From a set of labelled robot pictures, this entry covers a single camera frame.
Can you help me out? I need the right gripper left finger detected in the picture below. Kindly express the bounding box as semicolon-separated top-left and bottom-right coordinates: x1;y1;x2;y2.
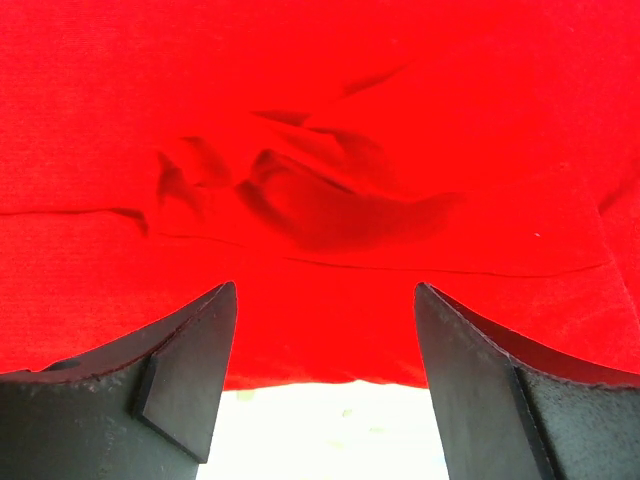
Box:
1;282;237;480

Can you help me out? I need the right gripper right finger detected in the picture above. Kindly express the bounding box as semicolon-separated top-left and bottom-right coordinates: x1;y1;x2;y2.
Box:
414;283;639;479

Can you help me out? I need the bright red t-shirt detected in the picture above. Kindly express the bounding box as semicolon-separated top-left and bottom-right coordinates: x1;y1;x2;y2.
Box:
1;1;639;389

